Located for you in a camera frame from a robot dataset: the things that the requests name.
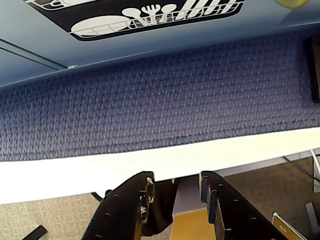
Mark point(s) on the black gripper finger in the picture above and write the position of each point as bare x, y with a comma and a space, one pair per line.
120, 212
235, 215

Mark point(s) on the blue dishwasher door with sticker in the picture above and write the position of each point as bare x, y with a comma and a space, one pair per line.
50, 37

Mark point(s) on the black fabric bag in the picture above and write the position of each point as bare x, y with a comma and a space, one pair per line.
162, 207

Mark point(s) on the white framed brown card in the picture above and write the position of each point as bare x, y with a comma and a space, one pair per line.
285, 228

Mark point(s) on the black floor bar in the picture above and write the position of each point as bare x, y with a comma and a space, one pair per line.
35, 232

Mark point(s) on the blue woven mat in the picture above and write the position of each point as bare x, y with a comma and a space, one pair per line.
150, 105

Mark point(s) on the black box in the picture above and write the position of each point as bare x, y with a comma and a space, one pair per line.
315, 75

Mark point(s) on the blue toy kitchen body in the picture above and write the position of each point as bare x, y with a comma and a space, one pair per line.
160, 51

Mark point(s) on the grey metal bracket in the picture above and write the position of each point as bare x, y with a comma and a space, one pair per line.
310, 212

